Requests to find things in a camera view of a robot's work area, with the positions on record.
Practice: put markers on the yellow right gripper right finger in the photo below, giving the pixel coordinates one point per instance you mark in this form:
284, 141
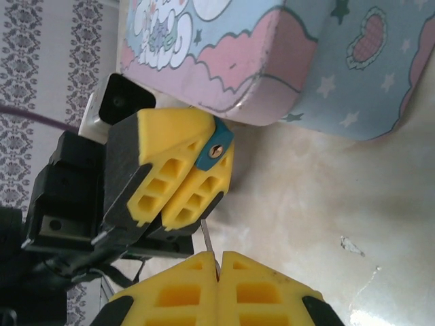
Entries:
265, 295

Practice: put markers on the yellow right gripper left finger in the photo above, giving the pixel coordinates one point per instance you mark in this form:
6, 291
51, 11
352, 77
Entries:
170, 299

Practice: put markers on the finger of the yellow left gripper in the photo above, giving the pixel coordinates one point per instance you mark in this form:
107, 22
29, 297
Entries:
200, 197
163, 146

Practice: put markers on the thin metal needle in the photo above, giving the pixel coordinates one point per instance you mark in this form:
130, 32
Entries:
209, 241

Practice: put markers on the blue tag with screw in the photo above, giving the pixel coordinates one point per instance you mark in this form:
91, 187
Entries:
214, 146

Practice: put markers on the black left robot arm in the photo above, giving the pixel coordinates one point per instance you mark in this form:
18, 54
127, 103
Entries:
23, 288

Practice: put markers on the cartoon print pastel box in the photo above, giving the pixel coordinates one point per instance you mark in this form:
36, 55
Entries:
306, 57

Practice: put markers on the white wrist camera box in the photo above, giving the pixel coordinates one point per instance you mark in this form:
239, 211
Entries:
119, 98

